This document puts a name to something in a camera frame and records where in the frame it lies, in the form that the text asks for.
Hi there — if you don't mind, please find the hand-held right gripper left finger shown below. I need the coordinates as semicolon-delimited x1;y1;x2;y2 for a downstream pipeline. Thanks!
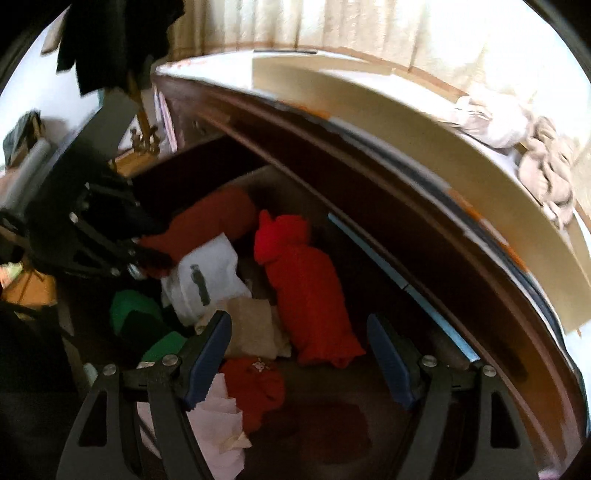
55;310;232;480

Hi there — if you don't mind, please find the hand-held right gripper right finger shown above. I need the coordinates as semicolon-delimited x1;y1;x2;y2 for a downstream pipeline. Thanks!
367;314;541;480

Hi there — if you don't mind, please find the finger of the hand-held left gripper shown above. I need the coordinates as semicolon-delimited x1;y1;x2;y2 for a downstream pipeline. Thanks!
37;215;175;280
85;184;166;238

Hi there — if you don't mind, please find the tan sock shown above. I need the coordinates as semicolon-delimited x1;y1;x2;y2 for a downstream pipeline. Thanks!
196;296;293;360

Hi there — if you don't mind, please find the red fuzzy sock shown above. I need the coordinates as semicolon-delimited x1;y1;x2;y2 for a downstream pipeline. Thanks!
219;355;287;435

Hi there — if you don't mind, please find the light pink underwear with tag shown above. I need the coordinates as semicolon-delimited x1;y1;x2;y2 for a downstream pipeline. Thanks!
139;373;252;480

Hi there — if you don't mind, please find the green and black sock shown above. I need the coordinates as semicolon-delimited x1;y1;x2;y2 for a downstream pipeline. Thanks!
110;290;188;363

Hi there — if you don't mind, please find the dark wooden drawer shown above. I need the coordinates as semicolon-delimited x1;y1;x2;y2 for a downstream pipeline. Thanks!
60;136;509;480

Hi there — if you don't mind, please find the dark red sock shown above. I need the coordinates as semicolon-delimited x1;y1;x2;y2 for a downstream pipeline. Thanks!
139;185;259;278

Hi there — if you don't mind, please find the bright red sock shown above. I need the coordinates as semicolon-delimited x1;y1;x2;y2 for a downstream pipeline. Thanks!
253;210;368;369

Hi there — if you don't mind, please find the light pink underwear with bow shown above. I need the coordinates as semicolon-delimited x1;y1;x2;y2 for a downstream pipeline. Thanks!
450;95;529;148

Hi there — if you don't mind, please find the wooden coat stand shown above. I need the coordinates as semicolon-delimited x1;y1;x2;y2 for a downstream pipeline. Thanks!
124;69;162;155

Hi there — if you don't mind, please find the black hanging garment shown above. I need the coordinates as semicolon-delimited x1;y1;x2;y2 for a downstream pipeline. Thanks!
55;0;185;95

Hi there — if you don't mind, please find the cream and orange floral curtain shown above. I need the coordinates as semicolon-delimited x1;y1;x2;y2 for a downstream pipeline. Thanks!
157;0;591;153

